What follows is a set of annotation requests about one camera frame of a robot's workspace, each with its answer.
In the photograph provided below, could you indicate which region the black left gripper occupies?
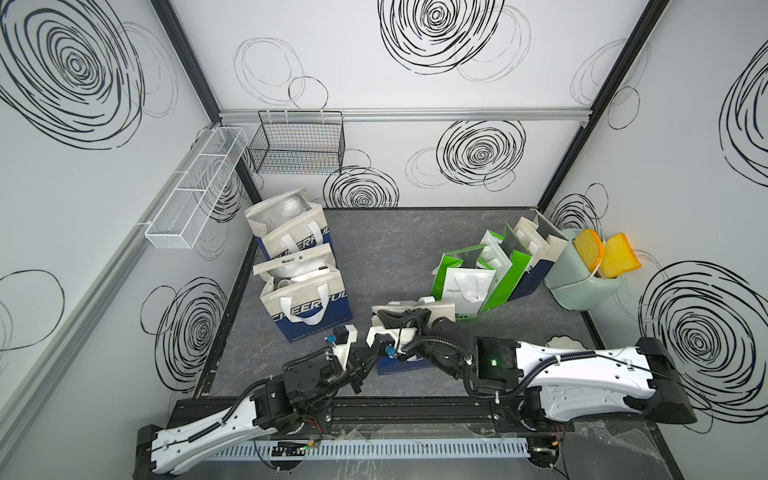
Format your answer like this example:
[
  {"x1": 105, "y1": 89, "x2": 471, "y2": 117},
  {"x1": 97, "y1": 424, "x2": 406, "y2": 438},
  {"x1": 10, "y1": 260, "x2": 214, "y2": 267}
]
[{"x1": 299, "y1": 347, "x2": 382, "y2": 410}]

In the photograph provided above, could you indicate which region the blue beige bag back row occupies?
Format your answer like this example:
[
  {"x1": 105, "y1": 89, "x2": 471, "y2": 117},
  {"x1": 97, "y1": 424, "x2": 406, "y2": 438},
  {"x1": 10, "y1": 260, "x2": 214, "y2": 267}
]
[{"x1": 368, "y1": 297, "x2": 456, "y2": 376}]

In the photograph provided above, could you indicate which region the green white bag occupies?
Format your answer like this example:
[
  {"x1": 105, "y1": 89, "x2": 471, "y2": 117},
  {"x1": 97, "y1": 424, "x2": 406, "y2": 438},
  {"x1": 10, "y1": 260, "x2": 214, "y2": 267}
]
[
  {"x1": 431, "y1": 244, "x2": 495, "y2": 319},
  {"x1": 479, "y1": 224, "x2": 533, "y2": 312}
]

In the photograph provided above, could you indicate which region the blue beige takeout bag front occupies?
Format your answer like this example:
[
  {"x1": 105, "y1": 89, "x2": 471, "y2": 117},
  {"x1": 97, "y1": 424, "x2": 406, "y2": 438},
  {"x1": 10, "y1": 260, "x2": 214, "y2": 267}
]
[{"x1": 508, "y1": 210, "x2": 569, "y2": 302}]

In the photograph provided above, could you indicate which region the blue beige bag first row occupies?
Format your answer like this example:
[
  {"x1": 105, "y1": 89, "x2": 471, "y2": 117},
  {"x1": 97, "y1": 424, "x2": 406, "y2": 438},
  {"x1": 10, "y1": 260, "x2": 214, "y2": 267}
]
[{"x1": 245, "y1": 188, "x2": 332, "y2": 260}]

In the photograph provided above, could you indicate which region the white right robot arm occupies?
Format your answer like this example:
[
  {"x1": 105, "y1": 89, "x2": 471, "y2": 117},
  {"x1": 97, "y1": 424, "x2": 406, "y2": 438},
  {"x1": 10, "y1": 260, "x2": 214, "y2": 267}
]
[{"x1": 377, "y1": 308, "x2": 697, "y2": 425}]

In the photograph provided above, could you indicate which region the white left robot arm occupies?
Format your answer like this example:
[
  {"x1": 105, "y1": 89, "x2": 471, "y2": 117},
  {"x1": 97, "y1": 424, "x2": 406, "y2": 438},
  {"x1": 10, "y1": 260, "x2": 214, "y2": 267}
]
[{"x1": 132, "y1": 342, "x2": 385, "y2": 479}]

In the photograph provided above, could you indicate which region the white scalloped plate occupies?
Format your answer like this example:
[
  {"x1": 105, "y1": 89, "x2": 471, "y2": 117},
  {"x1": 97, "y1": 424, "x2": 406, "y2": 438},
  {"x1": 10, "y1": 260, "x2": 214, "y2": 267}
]
[{"x1": 545, "y1": 335, "x2": 589, "y2": 351}]

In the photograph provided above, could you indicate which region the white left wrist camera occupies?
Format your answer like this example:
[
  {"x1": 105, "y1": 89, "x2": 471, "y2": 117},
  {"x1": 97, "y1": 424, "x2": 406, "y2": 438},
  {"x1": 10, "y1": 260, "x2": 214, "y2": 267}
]
[{"x1": 326, "y1": 324, "x2": 358, "y2": 370}]

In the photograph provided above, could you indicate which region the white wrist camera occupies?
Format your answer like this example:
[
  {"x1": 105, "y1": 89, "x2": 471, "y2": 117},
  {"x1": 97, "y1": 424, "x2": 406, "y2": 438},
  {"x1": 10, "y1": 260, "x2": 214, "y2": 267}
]
[
  {"x1": 326, "y1": 324, "x2": 358, "y2": 370},
  {"x1": 365, "y1": 326, "x2": 417, "y2": 358}
]

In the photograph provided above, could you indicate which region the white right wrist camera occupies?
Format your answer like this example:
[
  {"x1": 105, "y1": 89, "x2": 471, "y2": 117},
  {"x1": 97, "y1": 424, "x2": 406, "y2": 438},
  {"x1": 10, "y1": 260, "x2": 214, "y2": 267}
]
[{"x1": 365, "y1": 326, "x2": 417, "y2": 358}]

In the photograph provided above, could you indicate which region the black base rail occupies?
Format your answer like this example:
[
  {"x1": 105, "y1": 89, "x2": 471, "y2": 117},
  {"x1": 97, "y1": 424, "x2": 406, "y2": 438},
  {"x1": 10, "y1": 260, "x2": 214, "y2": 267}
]
[{"x1": 167, "y1": 395, "x2": 652, "y2": 436}]

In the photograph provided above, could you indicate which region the grey slotted cable duct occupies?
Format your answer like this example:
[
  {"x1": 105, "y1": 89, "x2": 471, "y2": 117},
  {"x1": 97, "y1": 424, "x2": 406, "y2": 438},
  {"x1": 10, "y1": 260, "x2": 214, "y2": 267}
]
[{"x1": 210, "y1": 438, "x2": 530, "y2": 463}]

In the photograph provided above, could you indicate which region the black wire basket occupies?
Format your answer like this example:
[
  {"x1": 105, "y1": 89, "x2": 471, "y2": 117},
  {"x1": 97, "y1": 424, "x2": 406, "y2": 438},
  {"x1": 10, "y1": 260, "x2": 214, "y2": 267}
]
[{"x1": 248, "y1": 110, "x2": 346, "y2": 175}]

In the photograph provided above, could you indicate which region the white wire shelf basket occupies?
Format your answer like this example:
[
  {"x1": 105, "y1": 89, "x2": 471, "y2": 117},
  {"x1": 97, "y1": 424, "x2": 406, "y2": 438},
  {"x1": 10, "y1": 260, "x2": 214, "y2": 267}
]
[{"x1": 145, "y1": 126, "x2": 246, "y2": 249}]

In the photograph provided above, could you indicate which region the aluminium wall rail back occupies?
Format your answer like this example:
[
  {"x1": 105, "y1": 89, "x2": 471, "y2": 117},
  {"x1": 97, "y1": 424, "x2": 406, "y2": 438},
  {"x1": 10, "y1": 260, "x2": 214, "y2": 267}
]
[{"x1": 219, "y1": 107, "x2": 592, "y2": 124}]

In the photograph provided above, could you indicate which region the aluminium wall rail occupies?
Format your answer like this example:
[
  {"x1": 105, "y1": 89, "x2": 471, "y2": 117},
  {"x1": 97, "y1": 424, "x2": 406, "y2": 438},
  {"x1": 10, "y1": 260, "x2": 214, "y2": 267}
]
[
  {"x1": 1, "y1": 120, "x2": 221, "y2": 461},
  {"x1": 219, "y1": 107, "x2": 592, "y2": 124}
]

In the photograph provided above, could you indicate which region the aluminium wall rail left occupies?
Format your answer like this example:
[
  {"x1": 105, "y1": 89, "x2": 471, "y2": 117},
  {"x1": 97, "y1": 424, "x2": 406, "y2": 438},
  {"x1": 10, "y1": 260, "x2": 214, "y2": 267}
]
[{"x1": 1, "y1": 120, "x2": 221, "y2": 461}]

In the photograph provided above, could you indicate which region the black corner frame post left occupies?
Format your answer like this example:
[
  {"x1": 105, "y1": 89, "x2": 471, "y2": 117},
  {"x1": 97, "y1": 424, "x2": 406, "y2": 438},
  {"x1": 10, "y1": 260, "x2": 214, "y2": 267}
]
[{"x1": 150, "y1": 0, "x2": 262, "y2": 204}]

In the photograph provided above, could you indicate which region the black corner frame post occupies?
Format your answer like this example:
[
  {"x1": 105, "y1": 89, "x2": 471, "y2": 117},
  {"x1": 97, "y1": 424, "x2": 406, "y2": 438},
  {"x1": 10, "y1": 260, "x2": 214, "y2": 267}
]
[
  {"x1": 537, "y1": 0, "x2": 670, "y2": 212},
  {"x1": 150, "y1": 0, "x2": 262, "y2": 204}
]

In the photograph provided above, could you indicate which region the black corner frame post right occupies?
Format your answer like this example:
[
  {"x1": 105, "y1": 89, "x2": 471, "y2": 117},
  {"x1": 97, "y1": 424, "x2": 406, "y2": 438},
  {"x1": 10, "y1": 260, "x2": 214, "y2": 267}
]
[{"x1": 537, "y1": 0, "x2": 670, "y2": 212}]

